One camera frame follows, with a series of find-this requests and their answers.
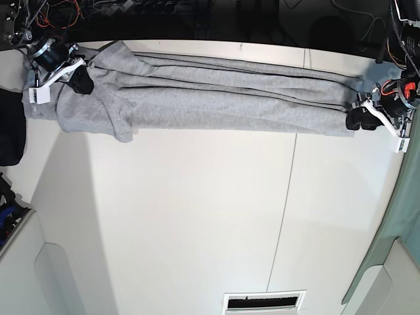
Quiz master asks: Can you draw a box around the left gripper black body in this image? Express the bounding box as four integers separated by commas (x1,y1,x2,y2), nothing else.
351,77,419,131

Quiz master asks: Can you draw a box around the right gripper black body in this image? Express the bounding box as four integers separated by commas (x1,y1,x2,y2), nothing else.
29,37,84,82

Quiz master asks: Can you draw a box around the grey t-shirt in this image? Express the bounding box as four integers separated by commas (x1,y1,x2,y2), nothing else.
22,41,364,142

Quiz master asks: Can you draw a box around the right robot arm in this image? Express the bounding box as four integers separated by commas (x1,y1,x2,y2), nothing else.
1,1,94,104

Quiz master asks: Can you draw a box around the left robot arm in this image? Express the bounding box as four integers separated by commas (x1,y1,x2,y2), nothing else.
346,1,419,131

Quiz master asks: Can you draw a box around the dark navy cloth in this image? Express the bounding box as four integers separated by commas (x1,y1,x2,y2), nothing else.
0,89,27,167

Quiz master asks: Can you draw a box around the black blue items pile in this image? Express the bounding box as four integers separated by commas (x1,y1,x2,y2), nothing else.
1,168,33,251

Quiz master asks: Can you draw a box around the white vent slot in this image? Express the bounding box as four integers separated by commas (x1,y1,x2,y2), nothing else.
222,290,307,314

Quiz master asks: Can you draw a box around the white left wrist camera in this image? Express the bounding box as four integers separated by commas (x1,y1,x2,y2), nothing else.
392,136,410,153

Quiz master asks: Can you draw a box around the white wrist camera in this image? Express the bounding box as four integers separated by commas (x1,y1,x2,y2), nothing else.
392,136,410,153
28,86,51,104

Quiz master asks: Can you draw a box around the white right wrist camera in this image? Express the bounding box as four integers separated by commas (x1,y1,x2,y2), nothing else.
28,86,51,104

